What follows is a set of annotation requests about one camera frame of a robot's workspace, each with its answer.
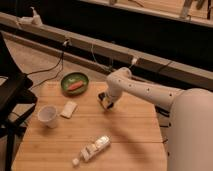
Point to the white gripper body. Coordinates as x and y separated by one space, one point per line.
113 97

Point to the yellow black gripper finger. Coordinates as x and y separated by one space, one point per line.
104 101

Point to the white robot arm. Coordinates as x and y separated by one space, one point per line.
190 134

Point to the white ceramic cup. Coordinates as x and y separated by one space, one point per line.
48 116

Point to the orange carrot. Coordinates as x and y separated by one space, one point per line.
75 85

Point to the green bowl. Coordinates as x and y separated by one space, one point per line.
72 78

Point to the white clear plastic bottle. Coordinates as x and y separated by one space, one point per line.
91 150

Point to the black office chair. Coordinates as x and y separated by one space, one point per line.
13 91

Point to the white spray bottle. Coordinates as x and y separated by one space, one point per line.
35 19

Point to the white cable connector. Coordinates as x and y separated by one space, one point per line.
134 61

